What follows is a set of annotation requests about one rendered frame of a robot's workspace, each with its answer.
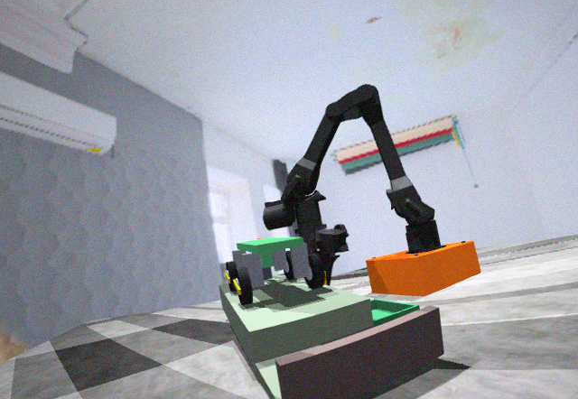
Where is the green tray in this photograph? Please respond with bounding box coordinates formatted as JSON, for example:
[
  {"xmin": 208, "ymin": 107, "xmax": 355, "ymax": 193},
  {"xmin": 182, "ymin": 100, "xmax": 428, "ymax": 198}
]
[
  {"xmin": 370, "ymin": 299, "xmax": 420, "ymax": 326},
  {"xmin": 372, "ymin": 309, "xmax": 394, "ymax": 320}
]

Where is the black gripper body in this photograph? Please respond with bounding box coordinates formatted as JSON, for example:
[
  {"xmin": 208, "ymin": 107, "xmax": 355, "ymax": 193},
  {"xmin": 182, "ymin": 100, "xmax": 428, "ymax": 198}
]
[{"xmin": 294, "ymin": 220, "xmax": 349, "ymax": 258}]

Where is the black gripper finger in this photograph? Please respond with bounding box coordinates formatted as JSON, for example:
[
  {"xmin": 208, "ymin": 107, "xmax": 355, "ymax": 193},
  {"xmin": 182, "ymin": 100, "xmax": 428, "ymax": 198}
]
[{"xmin": 320, "ymin": 255, "xmax": 340, "ymax": 286}]

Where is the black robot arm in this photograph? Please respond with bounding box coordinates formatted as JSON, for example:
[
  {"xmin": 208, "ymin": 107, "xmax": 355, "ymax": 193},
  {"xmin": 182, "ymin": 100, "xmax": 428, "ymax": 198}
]
[{"xmin": 263, "ymin": 84, "xmax": 446, "ymax": 254}]

